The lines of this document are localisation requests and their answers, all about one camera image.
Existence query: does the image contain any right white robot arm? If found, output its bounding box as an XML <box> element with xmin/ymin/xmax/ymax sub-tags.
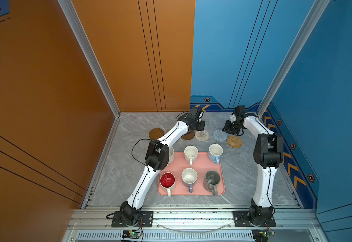
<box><xmin>222</xmin><ymin>105</ymin><xmax>284</xmax><ymax>226</ymax></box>

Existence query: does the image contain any white mug back left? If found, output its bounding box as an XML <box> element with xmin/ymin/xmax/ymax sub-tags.
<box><xmin>168</xmin><ymin>147</ymin><xmax>174</xmax><ymax>164</ymax></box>

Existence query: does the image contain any circuit board right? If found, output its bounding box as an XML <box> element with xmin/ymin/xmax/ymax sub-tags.
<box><xmin>252</xmin><ymin>230</ymin><xmax>275</xmax><ymax>242</ymax></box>

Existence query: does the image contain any blue grey woven coaster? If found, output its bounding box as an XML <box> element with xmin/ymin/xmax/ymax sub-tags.
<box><xmin>212</xmin><ymin>130</ymin><xmax>228</xmax><ymax>142</ymax></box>

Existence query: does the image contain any aluminium corner post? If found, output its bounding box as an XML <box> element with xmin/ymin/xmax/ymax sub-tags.
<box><xmin>257</xmin><ymin>0</ymin><xmax>330</xmax><ymax>119</ymax></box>
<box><xmin>58</xmin><ymin>0</ymin><xmax>120</xmax><ymax>118</ymax></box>

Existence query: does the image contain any purple mug white inside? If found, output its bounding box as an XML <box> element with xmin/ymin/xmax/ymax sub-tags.
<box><xmin>182</xmin><ymin>168</ymin><xmax>198</xmax><ymax>193</ymax></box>

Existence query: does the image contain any plain brown round coaster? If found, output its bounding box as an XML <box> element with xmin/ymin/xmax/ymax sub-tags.
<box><xmin>149</xmin><ymin>128</ymin><xmax>164</xmax><ymax>140</ymax></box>

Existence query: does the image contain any tan wicker round coaster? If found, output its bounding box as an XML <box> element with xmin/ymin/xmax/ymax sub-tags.
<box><xmin>226</xmin><ymin>135</ymin><xmax>243</xmax><ymax>148</ymax></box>

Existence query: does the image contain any grey green mug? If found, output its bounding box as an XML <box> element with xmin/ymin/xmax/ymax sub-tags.
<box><xmin>203</xmin><ymin>170</ymin><xmax>221</xmax><ymax>196</ymax></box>

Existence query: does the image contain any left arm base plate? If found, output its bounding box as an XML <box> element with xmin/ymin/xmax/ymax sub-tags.
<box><xmin>111</xmin><ymin>211</ymin><xmax>154</xmax><ymax>228</ymax></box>

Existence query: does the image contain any white woven round coaster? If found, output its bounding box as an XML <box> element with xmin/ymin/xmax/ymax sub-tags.
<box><xmin>195</xmin><ymin>131</ymin><xmax>209</xmax><ymax>142</ymax></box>

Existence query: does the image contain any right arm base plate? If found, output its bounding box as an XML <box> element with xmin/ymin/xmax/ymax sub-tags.
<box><xmin>232</xmin><ymin>211</ymin><xmax>277</xmax><ymax>227</ymax></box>

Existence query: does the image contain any pink rectangular tray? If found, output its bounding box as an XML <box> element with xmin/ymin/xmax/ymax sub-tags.
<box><xmin>157</xmin><ymin>152</ymin><xmax>225</xmax><ymax>196</ymax></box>

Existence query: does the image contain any dark brown rimmed coaster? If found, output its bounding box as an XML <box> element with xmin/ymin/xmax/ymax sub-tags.
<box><xmin>182</xmin><ymin>130</ymin><xmax>195</xmax><ymax>140</ymax></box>

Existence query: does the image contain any green circuit board left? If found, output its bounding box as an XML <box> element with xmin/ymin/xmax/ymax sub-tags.
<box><xmin>122</xmin><ymin>230</ymin><xmax>142</xmax><ymax>242</ymax></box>

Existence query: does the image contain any light blue mug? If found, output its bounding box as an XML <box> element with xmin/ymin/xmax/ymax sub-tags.
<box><xmin>209</xmin><ymin>144</ymin><xmax>223</xmax><ymax>164</ymax></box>

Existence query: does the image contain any red inside white mug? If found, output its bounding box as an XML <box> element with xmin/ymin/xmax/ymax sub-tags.
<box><xmin>160</xmin><ymin>172</ymin><xmax>176</xmax><ymax>197</ymax></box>

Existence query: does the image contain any aluminium front rail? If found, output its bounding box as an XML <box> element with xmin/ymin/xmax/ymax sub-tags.
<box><xmin>62</xmin><ymin>206</ymin><xmax>328</xmax><ymax>242</ymax></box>

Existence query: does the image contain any white mug back middle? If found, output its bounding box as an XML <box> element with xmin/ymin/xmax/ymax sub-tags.
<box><xmin>184</xmin><ymin>146</ymin><xmax>199</xmax><ymax>166</ymax></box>

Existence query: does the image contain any aluminium corner post right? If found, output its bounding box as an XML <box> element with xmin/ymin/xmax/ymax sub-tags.
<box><xmin>257</xmin><ymin>0</ymin><xmax>330</xmax><ymax>119</ymax></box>

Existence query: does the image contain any aluminium corner post left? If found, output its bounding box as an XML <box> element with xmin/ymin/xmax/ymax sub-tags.
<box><xmin>58</xmin><ymin>0</ymin><xmax>120</xmax><ymax>118</ymax></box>

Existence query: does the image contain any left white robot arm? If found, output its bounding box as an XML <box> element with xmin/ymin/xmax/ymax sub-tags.
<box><xmin>120</xmin><ymin>107</ymin><xmax>205</xmax><ymax>226</ymax></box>

